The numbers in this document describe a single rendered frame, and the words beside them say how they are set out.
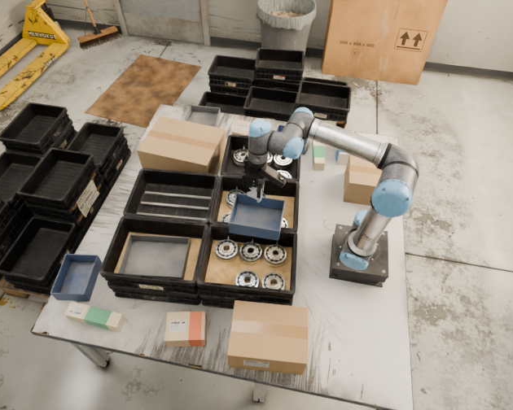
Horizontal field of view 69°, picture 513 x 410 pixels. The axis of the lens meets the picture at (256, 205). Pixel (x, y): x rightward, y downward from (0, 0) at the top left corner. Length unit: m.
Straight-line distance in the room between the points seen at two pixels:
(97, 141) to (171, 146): 1.06
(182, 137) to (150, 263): 0.75
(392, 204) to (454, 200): 2.15
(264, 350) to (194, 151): 1.08
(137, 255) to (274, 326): 0.69
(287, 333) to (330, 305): 0.33
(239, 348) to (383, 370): 0.61
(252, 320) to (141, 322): 0.51
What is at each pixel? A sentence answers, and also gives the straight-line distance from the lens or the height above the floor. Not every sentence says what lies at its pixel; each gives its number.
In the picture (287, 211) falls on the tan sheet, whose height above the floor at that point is 0.83.
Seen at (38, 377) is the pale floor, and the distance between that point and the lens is 2.66.
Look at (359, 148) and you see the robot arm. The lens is 1.35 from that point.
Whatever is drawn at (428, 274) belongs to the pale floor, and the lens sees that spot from 2.88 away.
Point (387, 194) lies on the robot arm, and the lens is 1.23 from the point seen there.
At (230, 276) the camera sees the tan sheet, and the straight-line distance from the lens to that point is 1.67.
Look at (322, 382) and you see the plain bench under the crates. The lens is 1.67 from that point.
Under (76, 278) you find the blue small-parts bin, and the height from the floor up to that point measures 0.70.
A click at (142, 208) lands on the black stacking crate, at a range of 1.94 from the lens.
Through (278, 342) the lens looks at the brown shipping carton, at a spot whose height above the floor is 0.86.
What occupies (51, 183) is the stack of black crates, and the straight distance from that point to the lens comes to 2.73.
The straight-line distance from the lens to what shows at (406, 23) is 4.28.
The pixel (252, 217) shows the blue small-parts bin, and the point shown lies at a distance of 1.54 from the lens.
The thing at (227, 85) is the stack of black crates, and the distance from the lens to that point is 3.42.
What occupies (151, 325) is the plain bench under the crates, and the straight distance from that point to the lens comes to 1.77.
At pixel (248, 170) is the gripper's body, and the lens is 1.42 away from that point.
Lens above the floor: 2.31
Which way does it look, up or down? 52 degrees down
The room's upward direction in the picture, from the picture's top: 1 degrees clockwise
